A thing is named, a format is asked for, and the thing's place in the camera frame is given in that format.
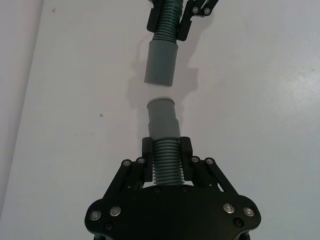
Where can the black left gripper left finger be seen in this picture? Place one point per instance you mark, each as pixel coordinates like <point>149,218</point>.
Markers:
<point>147,160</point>

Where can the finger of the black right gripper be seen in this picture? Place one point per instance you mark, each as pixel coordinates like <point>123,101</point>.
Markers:
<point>155,17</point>
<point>186,25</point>

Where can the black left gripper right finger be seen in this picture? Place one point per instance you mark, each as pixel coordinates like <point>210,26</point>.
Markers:
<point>187,160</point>

